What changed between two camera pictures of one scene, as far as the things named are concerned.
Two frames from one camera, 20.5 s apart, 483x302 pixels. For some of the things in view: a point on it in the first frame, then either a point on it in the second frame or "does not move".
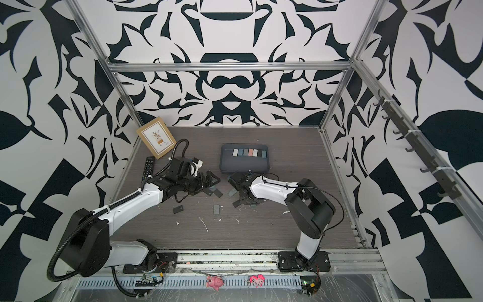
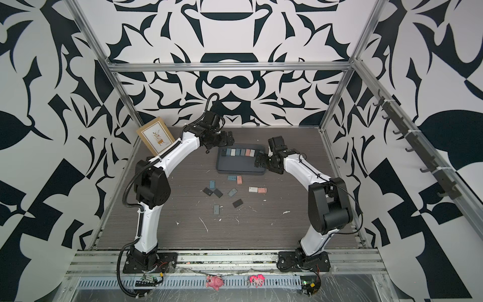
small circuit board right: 309,284 does not move
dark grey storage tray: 235,158 does not move
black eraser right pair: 218,193 does not move
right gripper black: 243,202 to 263,161
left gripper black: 202,184 to 229,138
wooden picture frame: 158,136 does not move
